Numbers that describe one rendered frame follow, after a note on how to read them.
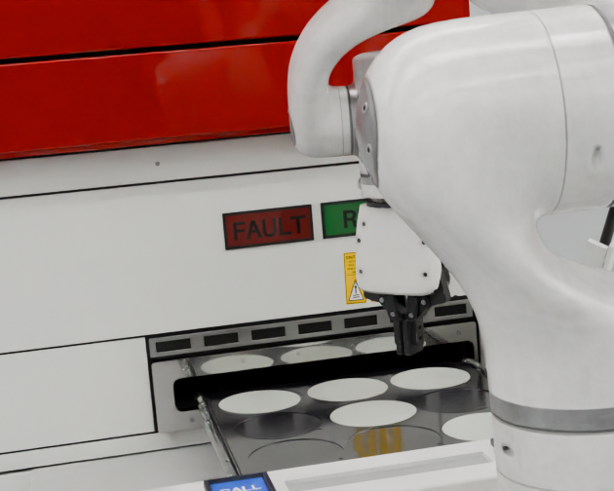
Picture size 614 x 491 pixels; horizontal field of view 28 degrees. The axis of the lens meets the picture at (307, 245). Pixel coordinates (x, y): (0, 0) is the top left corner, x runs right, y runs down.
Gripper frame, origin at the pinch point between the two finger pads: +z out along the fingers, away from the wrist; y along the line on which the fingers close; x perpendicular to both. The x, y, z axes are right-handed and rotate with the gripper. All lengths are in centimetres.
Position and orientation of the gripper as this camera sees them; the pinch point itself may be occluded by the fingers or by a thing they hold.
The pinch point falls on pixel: (408, 335)
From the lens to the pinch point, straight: 137.8
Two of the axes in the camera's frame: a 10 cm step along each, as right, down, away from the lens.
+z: 0.8, 9.8, 1.6
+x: 5.8, -1.7, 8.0
